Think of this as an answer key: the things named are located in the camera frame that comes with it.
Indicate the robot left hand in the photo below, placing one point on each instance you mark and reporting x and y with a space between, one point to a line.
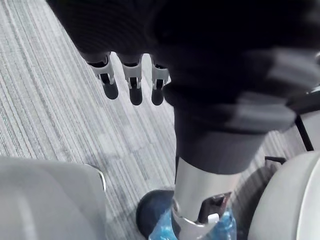
200 50

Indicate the blue plastic rubbish bag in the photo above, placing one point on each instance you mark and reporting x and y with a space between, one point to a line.
162 228

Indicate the small dark bin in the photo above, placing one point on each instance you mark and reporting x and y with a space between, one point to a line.
150 207

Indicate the black metal table frame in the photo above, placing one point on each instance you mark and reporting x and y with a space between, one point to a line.
303 130

